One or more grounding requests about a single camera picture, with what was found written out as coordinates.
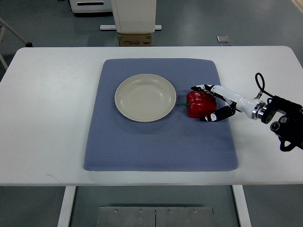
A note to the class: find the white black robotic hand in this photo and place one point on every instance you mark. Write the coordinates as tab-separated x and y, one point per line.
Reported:
253	108

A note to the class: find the red bell pepper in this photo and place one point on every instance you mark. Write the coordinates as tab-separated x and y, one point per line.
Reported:
200	104

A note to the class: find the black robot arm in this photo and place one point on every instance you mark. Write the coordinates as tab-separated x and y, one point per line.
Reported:
286	121

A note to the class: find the small grey floor plate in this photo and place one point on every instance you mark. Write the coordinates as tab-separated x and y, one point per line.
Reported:
223	39

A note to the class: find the cream round plate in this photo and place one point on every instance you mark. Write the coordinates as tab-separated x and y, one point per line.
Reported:
145	97

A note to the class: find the grey metal floor plate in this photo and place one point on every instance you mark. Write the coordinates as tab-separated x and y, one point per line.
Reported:
155	217

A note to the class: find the blue textured mat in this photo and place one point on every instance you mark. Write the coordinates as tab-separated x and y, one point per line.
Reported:
173	143

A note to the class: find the white table leg right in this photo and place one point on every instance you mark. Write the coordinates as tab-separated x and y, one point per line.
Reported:
241	206

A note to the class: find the white table leg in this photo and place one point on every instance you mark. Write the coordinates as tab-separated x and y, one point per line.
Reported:
241	206
67	206

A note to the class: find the brown cardboard box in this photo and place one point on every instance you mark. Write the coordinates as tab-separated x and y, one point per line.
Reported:
135	40

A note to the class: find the white machine with slot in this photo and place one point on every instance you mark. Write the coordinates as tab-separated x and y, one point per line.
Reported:
90	6

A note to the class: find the white table leg left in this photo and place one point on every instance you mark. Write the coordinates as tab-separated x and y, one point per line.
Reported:
67	206

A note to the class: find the white wheeled stand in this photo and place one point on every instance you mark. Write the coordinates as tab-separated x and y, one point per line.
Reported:
7	31

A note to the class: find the white pedestal column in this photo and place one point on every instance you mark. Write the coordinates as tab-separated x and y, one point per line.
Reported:
133	17

